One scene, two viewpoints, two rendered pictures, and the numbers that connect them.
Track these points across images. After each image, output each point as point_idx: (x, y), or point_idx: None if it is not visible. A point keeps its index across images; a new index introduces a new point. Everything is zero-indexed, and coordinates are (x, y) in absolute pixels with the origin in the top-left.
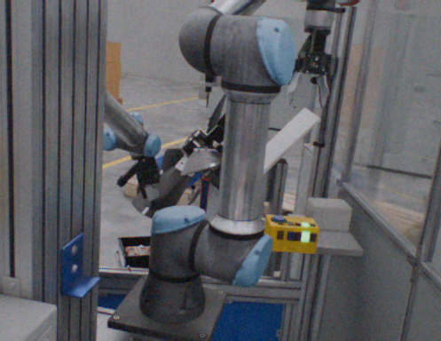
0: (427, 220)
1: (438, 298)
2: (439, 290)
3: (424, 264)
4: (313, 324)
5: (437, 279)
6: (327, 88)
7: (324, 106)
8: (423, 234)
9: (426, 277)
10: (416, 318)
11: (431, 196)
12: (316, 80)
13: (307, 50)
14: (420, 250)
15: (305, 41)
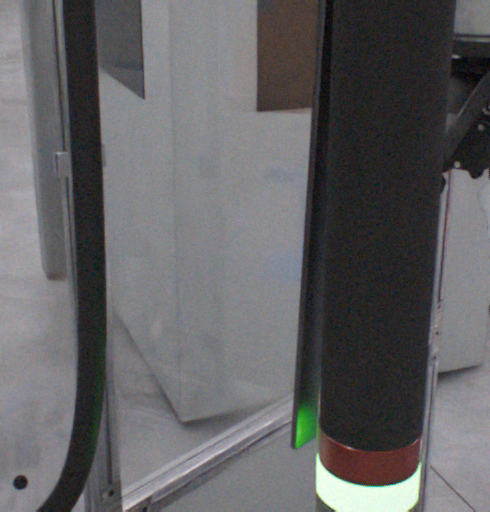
0: (111, 429)
1: (190, 497)
2: (194, 481)
3: (129, 502)
4: None
5: (180, 476)
6: (447, 185)
7: None
8: (110, 462)
9: (152, 508)
10: None
11: (105, 378)
12: (442, 185)
13: (489, 106)
14: (115, 495)
15: (485, 84)
